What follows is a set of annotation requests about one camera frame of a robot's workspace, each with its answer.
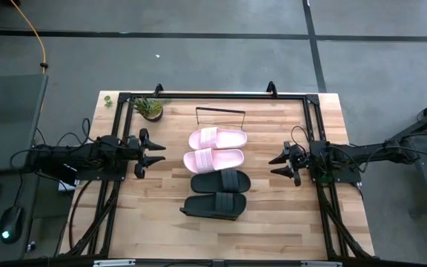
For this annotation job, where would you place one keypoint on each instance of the black aluminium table frame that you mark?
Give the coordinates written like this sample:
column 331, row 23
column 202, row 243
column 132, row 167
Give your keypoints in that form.
column 217, row 96

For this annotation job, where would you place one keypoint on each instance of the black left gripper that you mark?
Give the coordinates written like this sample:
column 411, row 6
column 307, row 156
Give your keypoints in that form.
column 137, row 152

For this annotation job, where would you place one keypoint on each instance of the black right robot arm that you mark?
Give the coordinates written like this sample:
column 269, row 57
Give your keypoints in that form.
column 369, row 154

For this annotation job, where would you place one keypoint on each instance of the black computer mouse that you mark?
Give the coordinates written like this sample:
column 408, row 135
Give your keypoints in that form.
column 11, row 224

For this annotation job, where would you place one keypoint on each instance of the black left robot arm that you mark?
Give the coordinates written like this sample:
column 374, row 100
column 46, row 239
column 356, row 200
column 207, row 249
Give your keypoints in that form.
column 80, row 155

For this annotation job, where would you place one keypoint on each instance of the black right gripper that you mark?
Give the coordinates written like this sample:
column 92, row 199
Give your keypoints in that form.
column 299, row 161

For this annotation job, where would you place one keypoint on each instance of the small green plant sprig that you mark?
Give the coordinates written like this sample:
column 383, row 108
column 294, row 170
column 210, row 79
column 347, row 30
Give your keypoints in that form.
column 108, row 101

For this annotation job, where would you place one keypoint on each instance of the pink rubber slide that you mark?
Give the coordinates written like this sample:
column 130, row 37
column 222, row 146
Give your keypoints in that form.
column 213, row 161
column 217, row 138

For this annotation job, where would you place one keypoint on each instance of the potted succulent plant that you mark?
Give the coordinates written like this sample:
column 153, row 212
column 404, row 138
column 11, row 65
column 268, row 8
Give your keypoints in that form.
column 149, row 108

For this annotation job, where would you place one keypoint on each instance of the black rubber slide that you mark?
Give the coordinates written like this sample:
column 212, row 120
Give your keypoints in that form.
column 213, row 205
column 221, row 181

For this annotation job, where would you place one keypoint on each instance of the silver metal bracket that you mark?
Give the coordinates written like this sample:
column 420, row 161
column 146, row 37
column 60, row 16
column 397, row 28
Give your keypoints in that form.
column 321, row 264
column 113, row 263

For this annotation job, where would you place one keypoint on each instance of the grey side desk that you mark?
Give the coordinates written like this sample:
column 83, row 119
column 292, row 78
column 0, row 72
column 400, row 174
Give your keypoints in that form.
column 43, row 207

